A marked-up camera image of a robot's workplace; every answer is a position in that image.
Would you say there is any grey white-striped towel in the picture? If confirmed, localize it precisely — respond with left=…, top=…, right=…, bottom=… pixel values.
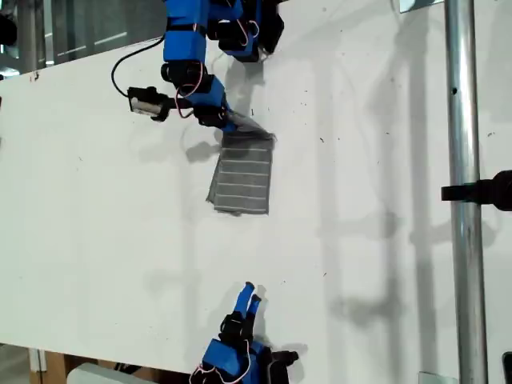
left=205, top=111, right=278, bottom=218

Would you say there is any white box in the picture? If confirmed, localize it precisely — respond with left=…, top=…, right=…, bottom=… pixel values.
left=66, top=362, right=142, bottom=384

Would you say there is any wooden table leg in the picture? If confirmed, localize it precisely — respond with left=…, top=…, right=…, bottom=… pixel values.
left=30, top=349, right=67, bottom=384

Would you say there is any black round object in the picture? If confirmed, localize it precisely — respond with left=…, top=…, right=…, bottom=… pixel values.
left=0, top=14, right=18, bottom=46

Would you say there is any black clamp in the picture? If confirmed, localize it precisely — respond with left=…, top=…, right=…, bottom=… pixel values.
left=441, top=170, right=512, bottom=212

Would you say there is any arm camera box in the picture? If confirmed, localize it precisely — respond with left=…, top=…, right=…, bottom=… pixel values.
left=272, top=350, right=300, bottom=367
left=126, top=85, right=170, bottom=122

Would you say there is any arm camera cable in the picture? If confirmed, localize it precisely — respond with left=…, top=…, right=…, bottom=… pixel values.
left=110, top=35, right=166, bottom=98

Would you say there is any steel post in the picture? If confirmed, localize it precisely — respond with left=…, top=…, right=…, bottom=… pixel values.
left=443, top=0, right=490, bottom=384

